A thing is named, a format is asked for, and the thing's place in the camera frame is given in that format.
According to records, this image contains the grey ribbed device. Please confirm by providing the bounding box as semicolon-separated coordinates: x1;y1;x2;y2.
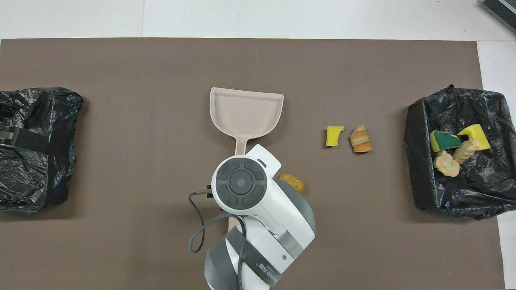
482;0;516;35

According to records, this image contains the beige plastic dustpan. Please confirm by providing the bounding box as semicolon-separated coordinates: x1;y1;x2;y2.
210;87;284;156

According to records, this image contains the notched green yellow sponge piece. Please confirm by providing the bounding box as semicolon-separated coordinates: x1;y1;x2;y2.
457;124;491;151

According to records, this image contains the orange striped sponge piece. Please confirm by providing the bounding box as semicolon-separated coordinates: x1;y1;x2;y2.
349;124;373;153

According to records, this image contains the brown table mat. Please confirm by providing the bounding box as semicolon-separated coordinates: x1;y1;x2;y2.
0;38;505;290

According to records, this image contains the bin with black trash bag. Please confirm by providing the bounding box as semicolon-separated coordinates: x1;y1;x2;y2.
0;87;84;213
404;85;516;220

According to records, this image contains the plain yellow sponge piece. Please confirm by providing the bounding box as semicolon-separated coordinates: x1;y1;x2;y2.
325;126;345;147

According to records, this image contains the beige foam lump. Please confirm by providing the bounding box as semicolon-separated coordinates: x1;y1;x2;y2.
452;139;479;164
434;150;460;178

